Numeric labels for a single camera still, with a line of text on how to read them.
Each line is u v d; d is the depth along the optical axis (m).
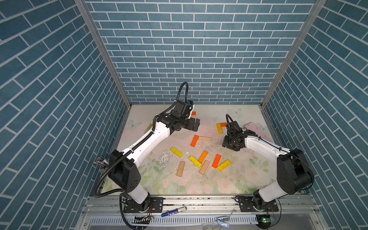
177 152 0.94
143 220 0.72
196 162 0.89
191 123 0.72
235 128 0.71
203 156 0.92
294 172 0.44
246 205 0.73
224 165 0.87
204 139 0.99
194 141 0.98
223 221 0.69
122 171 0.42
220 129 1.05
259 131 1.05
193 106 0.74
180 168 0.85
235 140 0.66
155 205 0.73
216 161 0.89
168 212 0.71
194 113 1.15
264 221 0.70
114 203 0.75
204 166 0.87
